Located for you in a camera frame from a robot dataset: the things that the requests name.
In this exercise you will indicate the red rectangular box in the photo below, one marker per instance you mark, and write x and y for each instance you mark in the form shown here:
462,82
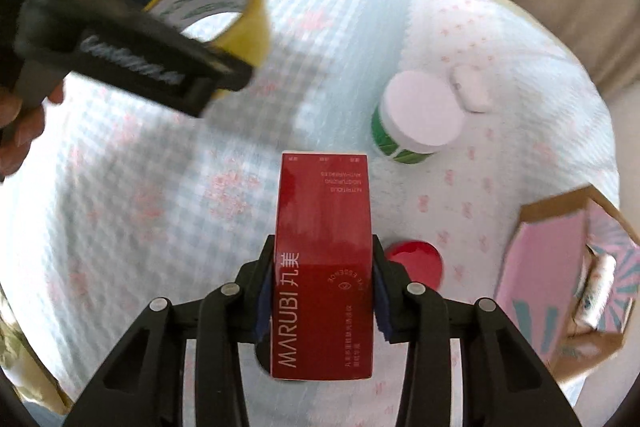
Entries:
322,267

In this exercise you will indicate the pink cardboard box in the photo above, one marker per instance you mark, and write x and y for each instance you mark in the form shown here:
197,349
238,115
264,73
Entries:
565,287

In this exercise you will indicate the white tube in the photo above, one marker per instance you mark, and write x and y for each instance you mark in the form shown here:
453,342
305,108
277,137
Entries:
595,292

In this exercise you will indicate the person's left hand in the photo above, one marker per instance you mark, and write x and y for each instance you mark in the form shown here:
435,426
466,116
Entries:
22,127

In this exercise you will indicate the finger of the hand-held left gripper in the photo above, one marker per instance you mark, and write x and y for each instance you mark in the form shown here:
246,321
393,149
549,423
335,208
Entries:
150,52

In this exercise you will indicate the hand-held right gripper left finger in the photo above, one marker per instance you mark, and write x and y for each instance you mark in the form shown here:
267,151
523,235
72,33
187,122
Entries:
263,302

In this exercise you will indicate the white lidded green jar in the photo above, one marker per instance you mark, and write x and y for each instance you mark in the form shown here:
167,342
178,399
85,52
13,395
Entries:
417,117

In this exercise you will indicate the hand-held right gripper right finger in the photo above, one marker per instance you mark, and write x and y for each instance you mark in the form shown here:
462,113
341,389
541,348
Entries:
384,307

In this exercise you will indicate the yellow tape roll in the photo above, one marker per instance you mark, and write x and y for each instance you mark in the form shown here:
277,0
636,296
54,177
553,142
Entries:
225,14

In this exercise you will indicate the red round lid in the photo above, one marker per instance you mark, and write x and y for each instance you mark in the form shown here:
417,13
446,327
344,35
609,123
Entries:
417,262

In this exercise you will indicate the checkered floral blanket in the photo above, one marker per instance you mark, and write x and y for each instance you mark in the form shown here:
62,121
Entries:
320,167

